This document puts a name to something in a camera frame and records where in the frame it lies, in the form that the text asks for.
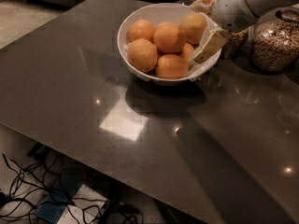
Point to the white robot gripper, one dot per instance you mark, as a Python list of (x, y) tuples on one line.
[(231, 7)]

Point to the orange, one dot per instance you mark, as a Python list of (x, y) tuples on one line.
[(141, 29), (171, 66), (193, 25), (169, 38), (142, 55), (186, 52)]

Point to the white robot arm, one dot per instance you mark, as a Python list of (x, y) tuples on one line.
[(261, 7)]

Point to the white ceramic bowl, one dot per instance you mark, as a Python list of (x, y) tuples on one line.
[(155, 14)]

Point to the glass jar of nuts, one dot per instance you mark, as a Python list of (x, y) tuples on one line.
[(234, 43)]

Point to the round jar of grains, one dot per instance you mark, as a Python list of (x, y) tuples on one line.
[(275, 44)]

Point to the white floor panel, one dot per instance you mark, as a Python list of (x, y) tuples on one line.
[(88, 206)]

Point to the blue floor mat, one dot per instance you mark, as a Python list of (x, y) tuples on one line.
[(58, 199)]

